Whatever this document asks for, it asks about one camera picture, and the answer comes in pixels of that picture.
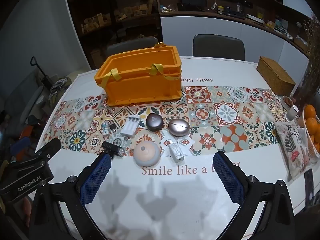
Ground dark grey round case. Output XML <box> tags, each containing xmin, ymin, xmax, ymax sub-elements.
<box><xmin>146</xmin><ymin>114</ymin><xmax>163</xmax><ymax>131</ymax></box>

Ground cardboard box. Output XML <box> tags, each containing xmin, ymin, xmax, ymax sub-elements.
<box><xmin>90</xmin><ymin>49</ymin><xmax>102</xmax><ymax>67</ymax></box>

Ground small white cylinder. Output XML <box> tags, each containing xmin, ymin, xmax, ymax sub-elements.
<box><xmin>286</xmin><ymin>105</ymin><xmax>299</xmax><ymax>122</ymax></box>

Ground small dish with snacks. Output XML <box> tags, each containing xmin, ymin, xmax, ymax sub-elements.
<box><xmin>281</xmin><ymin>95</ymin><xmax>295</xmax><ymax>108</ymax></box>

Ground white battery charger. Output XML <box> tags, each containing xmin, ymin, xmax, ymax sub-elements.
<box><xmin>120</xmin><ymin>116</ymin><xmax>139</xmax><ymax>140</ymax></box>

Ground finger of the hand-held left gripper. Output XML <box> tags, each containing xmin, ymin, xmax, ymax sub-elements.
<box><xmin>10</xmin><ymin>138</ymin><xmax>62</xmax><ymax>167</ymax></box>

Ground orange fruit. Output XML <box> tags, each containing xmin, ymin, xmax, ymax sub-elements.
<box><xmin>312</xmin><ymin>131</ymin><xmax>320</xmax><ymax>153</ymax></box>
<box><xmin>305</xmin><ymin>117</ymin><xmax>319</xmax><ymax>135</ymax></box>
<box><xmin>304</xmin><ymin>104</ymin><xmax>317</xmax><ymax>118</ymax></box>

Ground tile-print tablecloth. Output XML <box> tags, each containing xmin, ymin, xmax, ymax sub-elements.
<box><xmin>35</xmin><ymin>55</ymin><xmax>320</xmax><ymax>240</ymax></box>

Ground grey dining chair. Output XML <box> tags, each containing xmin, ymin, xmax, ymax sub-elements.
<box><xmin>105</xmin><ymin>37</ymin><xmax>159</xmax><ymax>60</ymax></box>
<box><xmin>192</xmin><ymin>34</ymin><xmax>245</xmax><ymax>61</ymax></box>

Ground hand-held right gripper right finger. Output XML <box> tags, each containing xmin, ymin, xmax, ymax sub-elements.
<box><xmin>212</xmin><ymin>151</ymin><xmax>295</xmax><ymax>240</ymax></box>

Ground patterned cloth bag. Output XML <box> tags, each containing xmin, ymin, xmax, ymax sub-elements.
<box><xmin>49</xmin><ymin>76</ymin><xmax>69</xmax><ymax>103</ymax></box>

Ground silver oval case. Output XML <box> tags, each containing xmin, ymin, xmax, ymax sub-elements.
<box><xmin>168</xmin><ymin>119</ymin><xmax>191</xmax><ymax>137</ymax></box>

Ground woven wicker box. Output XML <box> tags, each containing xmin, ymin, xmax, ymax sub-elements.
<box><xmin>257</xmin><ymin>56</ymin><xmax>297</xmax><ymax>96</ymax></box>

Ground black shovel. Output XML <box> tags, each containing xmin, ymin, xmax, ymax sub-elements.
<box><xmin>30</xmin><ymin>56</ymin><xmax>54</xmax><ymax>90</ymax></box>

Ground orange plastic crate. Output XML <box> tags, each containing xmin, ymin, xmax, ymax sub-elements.
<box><xmin>94</xmin><ymin>42</ymin><xmax>182</xmax><ymax>107</ymax></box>

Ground white cabinet with wooden counter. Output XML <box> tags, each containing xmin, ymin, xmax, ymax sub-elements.
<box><xmin>160</xmin><ymin>5</ymin><xmax>312</xmax><ymax>64</ymax></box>

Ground round antlered night light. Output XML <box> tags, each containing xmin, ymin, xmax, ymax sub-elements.
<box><xmin>133</xmin><ymin>141</ymin><xmax>161</xmax><ymax>168</ymax></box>

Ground grey armchair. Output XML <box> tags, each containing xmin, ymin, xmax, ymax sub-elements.
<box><xmin>10</xmin><ymin>85</ymin><xmax>45</xmax><ymax>135</ymax></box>

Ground dried flower branches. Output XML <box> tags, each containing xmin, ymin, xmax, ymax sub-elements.
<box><xmin>292</xmin><ymin>12</ymin><xmax>320</xmax><ymax>105</ymax></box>

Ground black remote control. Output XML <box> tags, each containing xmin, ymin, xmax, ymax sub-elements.
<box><xmin>304</xmin><ymin>169</ymin><xmax>314</xmax><ymax>202</ymax></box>

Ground leaf-print cushion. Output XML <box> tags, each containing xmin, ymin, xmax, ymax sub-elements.
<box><xmin>275</xmin><ymin>122</ymin><xmax>313</xmax><ymax>182</ymax></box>

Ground dark wooden shelving unit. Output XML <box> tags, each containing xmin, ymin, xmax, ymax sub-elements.
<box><xmin>64</xmin><ymin>0</ymin><xmax>163</xmax><ymax>69</ymax></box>

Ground astronaut keychain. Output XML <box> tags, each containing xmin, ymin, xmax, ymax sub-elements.
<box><xmin>102</xmin><ymin>122</ymin><xmax>117</xmax><ymax>138</ymax></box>

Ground white wall charger plug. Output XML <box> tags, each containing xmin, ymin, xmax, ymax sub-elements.
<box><xmin>168</xmin><ymin>142</ymin><xmax>185</xmax><ymax>161</ymax></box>

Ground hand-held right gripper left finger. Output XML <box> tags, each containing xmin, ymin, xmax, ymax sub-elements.
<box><xmin>30</xmin><ymin>152</ymin><xmax>112</xmax><ymax>240</ymax></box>

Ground black bike light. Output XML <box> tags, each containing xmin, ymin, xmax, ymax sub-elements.
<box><xmin>102</xmin><ymin>141</ymin><xmax>125</xmax><ymax>158</ymax></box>

